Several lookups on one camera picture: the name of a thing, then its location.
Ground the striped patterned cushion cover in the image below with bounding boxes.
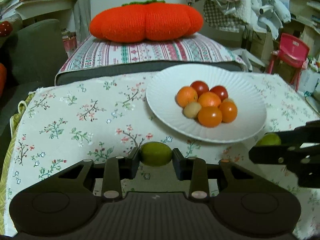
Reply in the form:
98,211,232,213
56,32,247,79

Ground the floral white tablecloth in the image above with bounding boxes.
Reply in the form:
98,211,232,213
0,72,320,240

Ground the red strawberry plush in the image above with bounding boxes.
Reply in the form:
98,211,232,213
0,21,13,37

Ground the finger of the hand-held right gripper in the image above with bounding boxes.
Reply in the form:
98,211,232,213
265,120,320,144
249,144,320,165

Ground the grey curtain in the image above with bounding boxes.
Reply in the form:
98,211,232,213
52,0,91,46

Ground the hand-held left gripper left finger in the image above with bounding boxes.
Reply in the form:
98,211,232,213
51,147,140,202

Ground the orange mandarin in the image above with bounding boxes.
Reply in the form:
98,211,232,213
197,91,222,108
176,86,198,108

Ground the white shelf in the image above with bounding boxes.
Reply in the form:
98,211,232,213
15,0,78,20

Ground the red tomato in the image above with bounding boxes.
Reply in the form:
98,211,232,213
190,80,210,97
209,85,229,102

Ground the yellow patterned mat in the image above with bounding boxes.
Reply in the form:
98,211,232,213
0,92,35,232

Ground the pile of hanging clothes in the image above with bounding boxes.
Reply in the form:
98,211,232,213
186,0,292,40

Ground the orange tomato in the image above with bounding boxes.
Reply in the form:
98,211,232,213
198,106,223,128
219,101,238,123

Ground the white ribbed plate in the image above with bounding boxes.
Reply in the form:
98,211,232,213
146,64,267,143

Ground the green lime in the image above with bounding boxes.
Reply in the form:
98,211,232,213
256,133,282,147
140,142,173,167

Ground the red plastic chair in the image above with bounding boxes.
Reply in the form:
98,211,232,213
266,33,310,92

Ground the grey sofa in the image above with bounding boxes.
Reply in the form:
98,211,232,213
0,19,68,165

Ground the orange knitted pumpkin cushion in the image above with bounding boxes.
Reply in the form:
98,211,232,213
89,0,204,43

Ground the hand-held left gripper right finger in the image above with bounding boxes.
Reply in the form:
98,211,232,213
173,148,262,202

